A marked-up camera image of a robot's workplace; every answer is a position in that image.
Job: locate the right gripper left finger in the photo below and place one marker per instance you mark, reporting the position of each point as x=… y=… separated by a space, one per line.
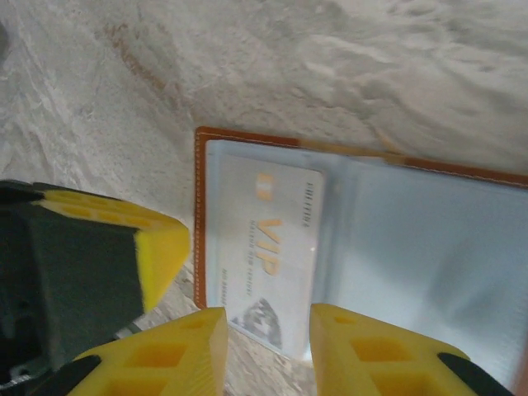
x=165 y=363

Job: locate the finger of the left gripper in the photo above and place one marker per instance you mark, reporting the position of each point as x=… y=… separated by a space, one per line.
x=90 y=268

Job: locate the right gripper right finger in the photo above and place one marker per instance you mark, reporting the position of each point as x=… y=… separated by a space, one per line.
x=371 y=363

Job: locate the brown leather card holder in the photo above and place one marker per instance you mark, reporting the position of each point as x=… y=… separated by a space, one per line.
x=412 y=247

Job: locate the white VIP credit card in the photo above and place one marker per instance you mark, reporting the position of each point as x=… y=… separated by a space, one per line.
x=280 y=255

